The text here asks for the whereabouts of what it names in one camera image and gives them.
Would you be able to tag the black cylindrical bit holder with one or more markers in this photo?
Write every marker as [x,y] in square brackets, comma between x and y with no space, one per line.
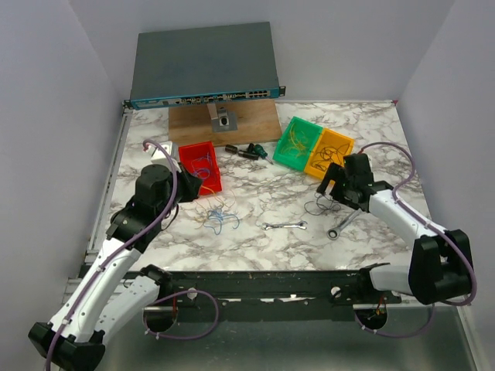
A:
[248,155]

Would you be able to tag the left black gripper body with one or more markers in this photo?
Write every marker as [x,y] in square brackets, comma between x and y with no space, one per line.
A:
[162,207]

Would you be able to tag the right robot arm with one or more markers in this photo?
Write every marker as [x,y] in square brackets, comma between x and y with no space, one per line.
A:
[441,266]

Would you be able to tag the ratchet wrench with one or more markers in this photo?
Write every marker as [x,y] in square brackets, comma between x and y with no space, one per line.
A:
[334,233]

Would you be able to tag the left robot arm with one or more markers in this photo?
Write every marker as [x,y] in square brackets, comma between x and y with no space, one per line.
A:
[75,338]

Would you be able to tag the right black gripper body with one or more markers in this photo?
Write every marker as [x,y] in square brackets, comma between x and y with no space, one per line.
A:
[348,184]

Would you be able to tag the green handled screwdriver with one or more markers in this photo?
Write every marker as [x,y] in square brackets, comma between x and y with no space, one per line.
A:
[258,150]

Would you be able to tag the green plastic bin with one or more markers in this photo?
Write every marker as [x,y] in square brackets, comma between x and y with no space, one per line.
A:
[296,143]

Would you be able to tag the black metal socket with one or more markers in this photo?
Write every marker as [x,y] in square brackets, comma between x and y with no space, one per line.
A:
[231,149]

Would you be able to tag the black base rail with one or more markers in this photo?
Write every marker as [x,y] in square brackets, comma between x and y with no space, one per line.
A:
[261,296]

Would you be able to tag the grey metal bracket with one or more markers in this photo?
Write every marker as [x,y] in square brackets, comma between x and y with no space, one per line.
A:
[222,119]

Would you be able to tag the yellow plastic bin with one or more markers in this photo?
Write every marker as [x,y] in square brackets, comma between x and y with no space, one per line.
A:
[330,148]

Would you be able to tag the grey network switch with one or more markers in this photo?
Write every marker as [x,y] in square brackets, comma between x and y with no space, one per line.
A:
[204,66]

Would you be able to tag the wooden board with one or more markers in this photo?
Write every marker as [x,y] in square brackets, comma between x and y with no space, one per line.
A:
[257,122]

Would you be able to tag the red plastic bin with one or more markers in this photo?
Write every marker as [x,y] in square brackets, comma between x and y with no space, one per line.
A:
[201,161]

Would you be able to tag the small open-end wrench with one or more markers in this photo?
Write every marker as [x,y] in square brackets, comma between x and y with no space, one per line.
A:
[302,225]

